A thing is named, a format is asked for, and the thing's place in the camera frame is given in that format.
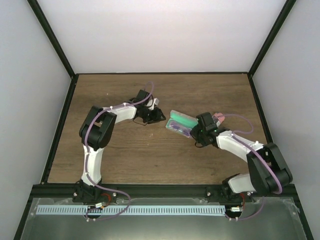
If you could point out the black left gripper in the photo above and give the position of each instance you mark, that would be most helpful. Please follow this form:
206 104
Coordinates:
155 117

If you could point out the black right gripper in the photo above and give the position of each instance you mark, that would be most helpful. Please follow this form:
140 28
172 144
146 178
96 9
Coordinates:
194 132

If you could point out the beige glasses case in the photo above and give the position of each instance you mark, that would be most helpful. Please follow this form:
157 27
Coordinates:
218 118

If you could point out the grey hard glasses case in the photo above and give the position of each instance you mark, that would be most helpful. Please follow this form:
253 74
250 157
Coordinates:
183 119

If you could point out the pink transparent sunglasses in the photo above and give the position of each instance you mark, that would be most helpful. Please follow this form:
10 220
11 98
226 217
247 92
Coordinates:
178 128

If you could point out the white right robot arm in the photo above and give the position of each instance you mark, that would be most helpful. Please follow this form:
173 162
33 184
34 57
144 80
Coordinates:
268 171

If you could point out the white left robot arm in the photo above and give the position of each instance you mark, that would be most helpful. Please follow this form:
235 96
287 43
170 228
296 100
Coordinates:
97 128

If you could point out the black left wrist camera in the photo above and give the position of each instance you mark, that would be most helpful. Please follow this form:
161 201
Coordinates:
142 96

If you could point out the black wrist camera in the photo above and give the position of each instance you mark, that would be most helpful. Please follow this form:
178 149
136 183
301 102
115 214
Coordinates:
206 122
142 96

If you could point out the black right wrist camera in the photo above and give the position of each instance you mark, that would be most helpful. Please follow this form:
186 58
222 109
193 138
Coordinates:
206 122

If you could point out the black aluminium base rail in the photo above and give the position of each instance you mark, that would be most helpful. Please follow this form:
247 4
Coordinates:
214 193

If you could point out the light blue slotted cable duct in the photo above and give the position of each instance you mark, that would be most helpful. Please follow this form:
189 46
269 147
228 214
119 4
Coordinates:
134 210

